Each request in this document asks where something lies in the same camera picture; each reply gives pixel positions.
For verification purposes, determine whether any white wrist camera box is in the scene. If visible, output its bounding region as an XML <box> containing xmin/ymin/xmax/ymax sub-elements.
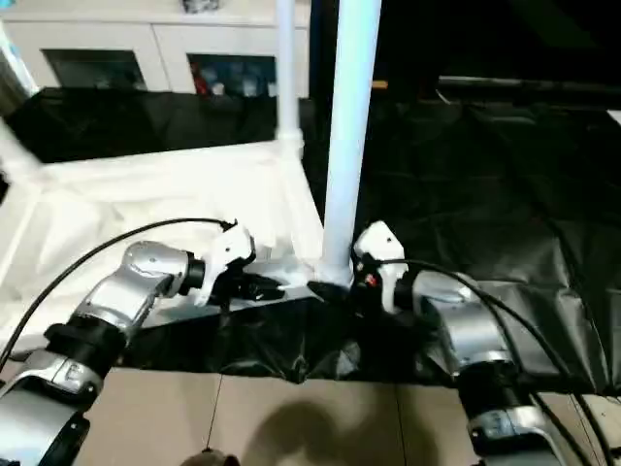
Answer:
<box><xmin>350</xmin><ymin>220</ymin><xmax>409</xmax><ymax>315</ymax></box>
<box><xmin>198</xmin><ymin>221</ymin><xmax>257</xmax><ymax>308</ymax></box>

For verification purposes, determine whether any white plastic table top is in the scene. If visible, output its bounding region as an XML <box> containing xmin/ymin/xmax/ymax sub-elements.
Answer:
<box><xmin>0</xmin><ymin>141</ymin><xmax>352</xmax><ymax>368</ymax></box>

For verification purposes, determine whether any dark low shelf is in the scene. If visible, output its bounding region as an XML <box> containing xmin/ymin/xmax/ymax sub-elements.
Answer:
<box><xmin>437</xmin><ymin>75</ymin><xmax>621</xmax><ymax>99</ymax></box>

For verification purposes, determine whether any black work mat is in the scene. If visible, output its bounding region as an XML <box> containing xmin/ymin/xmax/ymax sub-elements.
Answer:
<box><xmin>0</xmin><ymin>85</ymin><xmax>621</xmax><ymax>397</ymax></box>

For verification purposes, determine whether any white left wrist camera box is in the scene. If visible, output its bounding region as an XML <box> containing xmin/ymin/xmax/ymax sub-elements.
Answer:
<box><xmin>198</xmin><ymin>221</ymin><xmax>257</xmax><ymax>308</ymax></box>

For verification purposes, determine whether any white cabinet with glass doors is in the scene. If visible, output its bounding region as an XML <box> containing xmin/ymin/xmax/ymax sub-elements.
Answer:
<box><xmin>0</xmin><ymin>0</ymin><xmax>311</xmax><ymax>98</ymax></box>

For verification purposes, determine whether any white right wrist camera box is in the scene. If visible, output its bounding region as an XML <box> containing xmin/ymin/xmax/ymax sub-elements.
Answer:
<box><xmin>350</xmin><ymin>220</ymin><xmax>409</xmax><ymax>315</ymax></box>

